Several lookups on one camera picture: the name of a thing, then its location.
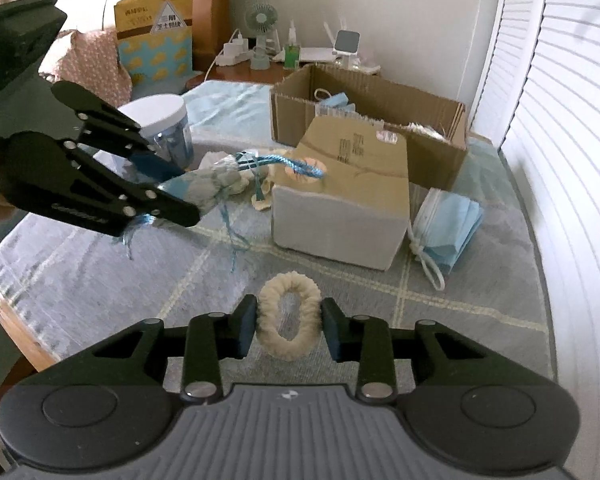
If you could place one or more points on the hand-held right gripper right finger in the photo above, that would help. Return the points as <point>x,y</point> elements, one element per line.
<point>332,335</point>

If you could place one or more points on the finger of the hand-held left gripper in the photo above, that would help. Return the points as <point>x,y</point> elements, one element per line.
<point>80,185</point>
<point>110,125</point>

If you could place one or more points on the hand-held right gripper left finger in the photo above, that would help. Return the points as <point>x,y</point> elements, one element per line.
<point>247,330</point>

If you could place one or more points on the cream fuzzy scrunchie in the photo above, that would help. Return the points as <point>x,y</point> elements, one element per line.
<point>290,282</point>

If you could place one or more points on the doll pendant with blue tassel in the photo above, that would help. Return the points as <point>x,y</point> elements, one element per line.
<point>205,185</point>

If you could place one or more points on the cardboard box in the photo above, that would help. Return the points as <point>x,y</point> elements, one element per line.
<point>445,165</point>

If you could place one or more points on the blue face mask bundle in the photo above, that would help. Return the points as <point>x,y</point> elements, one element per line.
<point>337,105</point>
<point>450,225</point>

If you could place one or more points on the white-lid plastic jar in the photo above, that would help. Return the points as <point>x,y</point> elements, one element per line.
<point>155,110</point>

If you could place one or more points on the pink floral cloth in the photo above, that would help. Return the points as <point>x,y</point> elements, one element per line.
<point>95,65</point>

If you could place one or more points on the yellow snack bag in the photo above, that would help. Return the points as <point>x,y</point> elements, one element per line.
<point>150,55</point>

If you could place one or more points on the crumpled cream cloth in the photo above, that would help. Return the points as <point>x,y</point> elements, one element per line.
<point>260,195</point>

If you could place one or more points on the wooden nightstand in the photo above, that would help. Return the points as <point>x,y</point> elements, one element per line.
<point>240,74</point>

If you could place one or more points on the white power strip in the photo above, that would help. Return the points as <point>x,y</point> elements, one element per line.
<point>232,55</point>

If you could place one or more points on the wooden bed headboard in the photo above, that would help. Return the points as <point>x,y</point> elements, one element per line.
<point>210,10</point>

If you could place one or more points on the small green desk fan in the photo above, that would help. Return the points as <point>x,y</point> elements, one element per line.
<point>260,17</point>

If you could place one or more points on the small green bottle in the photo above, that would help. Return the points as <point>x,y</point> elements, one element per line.
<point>291,57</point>

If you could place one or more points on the white louvered closet door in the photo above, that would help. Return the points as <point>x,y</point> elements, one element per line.
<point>570,160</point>

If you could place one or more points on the white camera on stand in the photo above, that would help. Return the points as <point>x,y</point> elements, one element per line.
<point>347,42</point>

